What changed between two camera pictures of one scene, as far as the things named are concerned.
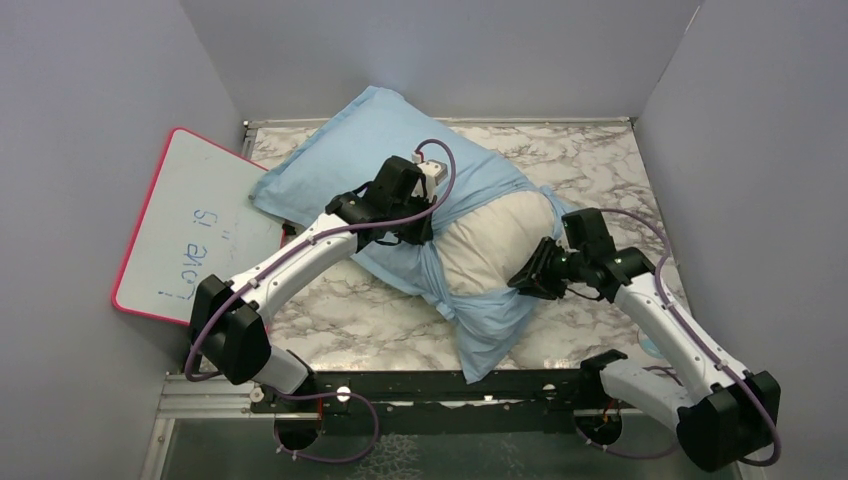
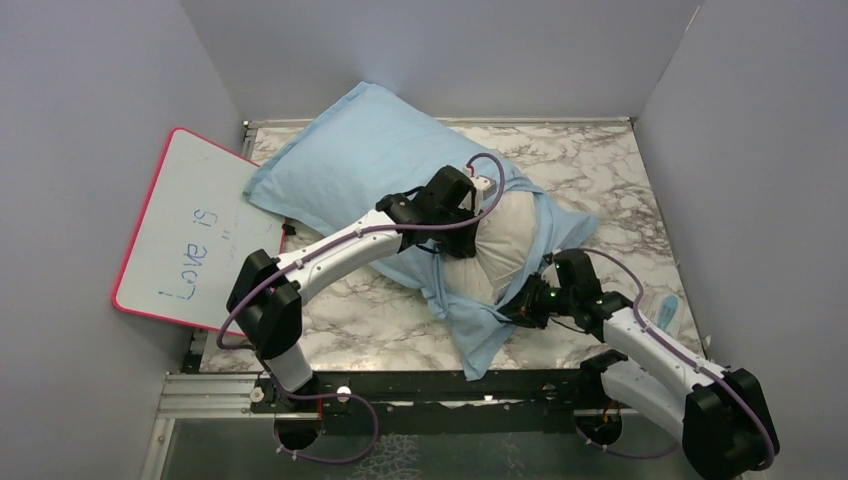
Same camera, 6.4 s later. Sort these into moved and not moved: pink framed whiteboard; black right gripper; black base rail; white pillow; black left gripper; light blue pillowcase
Moved: light blue pillowcase; black left gripper; white pillow; black right gripper
Not moved: pink framed whiteboard; black base rail
